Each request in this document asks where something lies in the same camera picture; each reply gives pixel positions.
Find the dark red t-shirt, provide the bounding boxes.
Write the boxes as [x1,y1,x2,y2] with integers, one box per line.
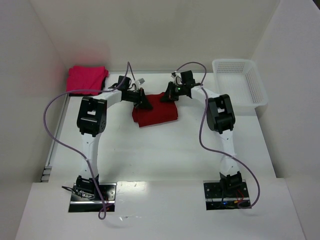
[132,92,178,128]

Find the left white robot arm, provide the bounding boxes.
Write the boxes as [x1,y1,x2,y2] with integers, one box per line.
[73,76,153,199]

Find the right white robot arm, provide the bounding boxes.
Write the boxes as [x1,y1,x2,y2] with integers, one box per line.
[160,70,242,198]

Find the folded pink t-shirt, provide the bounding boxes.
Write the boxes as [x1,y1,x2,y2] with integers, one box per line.
[66,65,109,96]

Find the white plastic basket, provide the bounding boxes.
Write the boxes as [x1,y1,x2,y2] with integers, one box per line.
[212,58,268,110]

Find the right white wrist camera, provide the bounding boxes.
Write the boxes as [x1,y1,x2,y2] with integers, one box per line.
[171,71,182,86]

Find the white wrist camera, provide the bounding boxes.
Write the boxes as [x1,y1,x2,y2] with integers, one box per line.
[134,78,145,89]
[171,71,182,86]

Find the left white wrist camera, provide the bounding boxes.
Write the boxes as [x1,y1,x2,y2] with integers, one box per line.
[134,78,145,89]

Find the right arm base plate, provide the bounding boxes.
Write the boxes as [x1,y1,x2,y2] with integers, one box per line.
[203,181,251,211]

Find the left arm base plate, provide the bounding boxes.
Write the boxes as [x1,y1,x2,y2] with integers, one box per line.
[68,183,117,213]

